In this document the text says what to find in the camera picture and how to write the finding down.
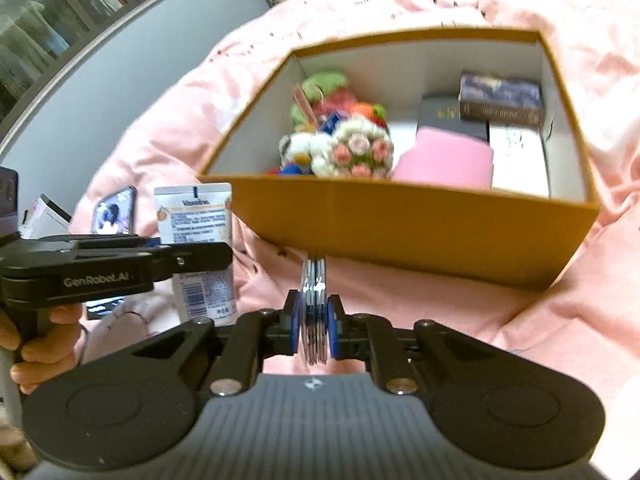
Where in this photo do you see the pink fabric pouch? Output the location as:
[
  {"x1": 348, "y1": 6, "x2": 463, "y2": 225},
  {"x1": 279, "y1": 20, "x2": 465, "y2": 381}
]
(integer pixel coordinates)
[{"x1": 392, "y1": 127, "x2": 494, "y2": 190}]

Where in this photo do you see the Vaseline squeeze tube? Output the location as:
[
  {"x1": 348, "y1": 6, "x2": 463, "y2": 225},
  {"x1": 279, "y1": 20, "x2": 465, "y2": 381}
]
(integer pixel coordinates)
[{"x1": 154, "y1": 182, "x2": 238, "y2": 326}]

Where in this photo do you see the orange crochet toy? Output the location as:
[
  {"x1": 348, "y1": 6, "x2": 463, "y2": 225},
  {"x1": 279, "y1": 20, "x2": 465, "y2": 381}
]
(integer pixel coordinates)
[{"x1": 348, "y1": 102, "x2": 387, "y2": 128}]

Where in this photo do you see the pink fluffy pompom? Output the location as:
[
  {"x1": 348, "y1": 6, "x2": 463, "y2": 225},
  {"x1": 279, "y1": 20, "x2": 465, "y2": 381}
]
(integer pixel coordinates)
[{"x1": 290, "y1": 70, "x2": 358, "y2": 130}]

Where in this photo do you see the purple printed card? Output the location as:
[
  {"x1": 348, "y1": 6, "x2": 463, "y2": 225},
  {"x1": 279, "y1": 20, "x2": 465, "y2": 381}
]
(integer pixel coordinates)
[{"x1": 458, "y1": 72, "x2": 544, "y2": 128}]

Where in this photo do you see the orange cardboard box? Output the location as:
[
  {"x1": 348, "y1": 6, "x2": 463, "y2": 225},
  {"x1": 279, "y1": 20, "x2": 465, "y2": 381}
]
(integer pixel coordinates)
[{"x1": 202, "y1": 28, "x2": 600, "y2": 289}]

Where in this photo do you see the red panda plush doll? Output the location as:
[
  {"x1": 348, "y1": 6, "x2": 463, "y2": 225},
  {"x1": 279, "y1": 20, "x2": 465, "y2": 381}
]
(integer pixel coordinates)
[{"x1": 278, "y1": 112, "x2": 348, "y2": 178}]

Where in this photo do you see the smartphone with lit screen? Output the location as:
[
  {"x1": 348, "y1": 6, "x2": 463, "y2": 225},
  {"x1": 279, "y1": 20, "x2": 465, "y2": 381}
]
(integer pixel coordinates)
[{"x1": 86, "y1": 185, "x2": 137, "y2": 321}]

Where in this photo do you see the crochet bunny flower doll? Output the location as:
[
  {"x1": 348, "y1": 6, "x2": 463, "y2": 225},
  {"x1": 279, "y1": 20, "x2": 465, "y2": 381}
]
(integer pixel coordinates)
[{"x1": 310, "y1": 115, "x2": 394, "y2": 180}]

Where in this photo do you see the pink cloud-print duvet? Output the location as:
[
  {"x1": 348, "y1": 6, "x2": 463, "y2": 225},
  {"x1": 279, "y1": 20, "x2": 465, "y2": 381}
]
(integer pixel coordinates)
[{"x1": 69, "y1": 0, "x2": 640, "y2": 480}]

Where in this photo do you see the white box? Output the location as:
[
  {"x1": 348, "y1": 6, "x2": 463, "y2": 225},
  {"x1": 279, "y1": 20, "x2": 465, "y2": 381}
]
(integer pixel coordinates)
[{"x1": 488, "y1": 122, "x2": 550, "y2": 198}]

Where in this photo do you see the person's hand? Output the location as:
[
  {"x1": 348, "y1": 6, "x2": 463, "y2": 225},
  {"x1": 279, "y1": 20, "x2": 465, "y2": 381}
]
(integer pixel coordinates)
[{"x1": 1, "y1": 304, "x2": 84, "y2": 394}]

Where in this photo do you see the black book box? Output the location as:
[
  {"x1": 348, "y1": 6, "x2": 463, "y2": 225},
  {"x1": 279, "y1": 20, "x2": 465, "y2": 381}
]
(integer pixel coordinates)
[{"x1": 418, "y1": 93, "x2": 489, "y2": 142}]

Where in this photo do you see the round silver compact mirror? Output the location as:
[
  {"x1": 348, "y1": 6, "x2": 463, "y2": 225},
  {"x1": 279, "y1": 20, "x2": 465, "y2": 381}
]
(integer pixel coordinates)
[{"x1": 299, "y1": 255, "x2": 329, "y2": 366}]

